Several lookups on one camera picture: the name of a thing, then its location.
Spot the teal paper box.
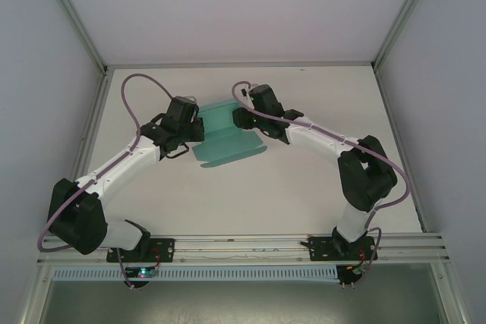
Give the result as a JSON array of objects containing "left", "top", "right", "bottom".
[{"left": 191, "top": 99, "right": 267, "bottom": 170}]

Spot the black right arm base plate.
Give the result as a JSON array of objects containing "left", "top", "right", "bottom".
[{"left": 299, "top": 235, "right": 380, "bottom": 263}]

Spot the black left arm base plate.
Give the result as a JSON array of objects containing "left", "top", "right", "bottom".
[{"left": 106, "top": 237, "right": 176, "bottom": 264}]

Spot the circuit board with green light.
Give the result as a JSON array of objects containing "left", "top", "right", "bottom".
[{"left": 126, "top": 267, "right": 159, "bottom": 279}]

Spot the aluminium frame post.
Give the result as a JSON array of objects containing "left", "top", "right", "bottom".
[
  {"left": 37, "top": 0, "right": 110, "bottom": 74},
  {"left": 371, "top": 0, "right": 440, "bottom": 73}
]

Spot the aluminium frame crossbar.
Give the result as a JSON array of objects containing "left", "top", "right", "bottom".
[{"left": 102, "top": 60, "right": 377, "bottom": 71}]

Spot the aluminium mounting rail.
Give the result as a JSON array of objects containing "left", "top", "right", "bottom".
[{"left": 37, "top": 231, "right": 453, "bottom": 265}]

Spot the white slotted cable duct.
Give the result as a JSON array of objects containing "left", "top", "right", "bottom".
[{"left": 51, "top": 265, "right": 339, "bottom": 283}]

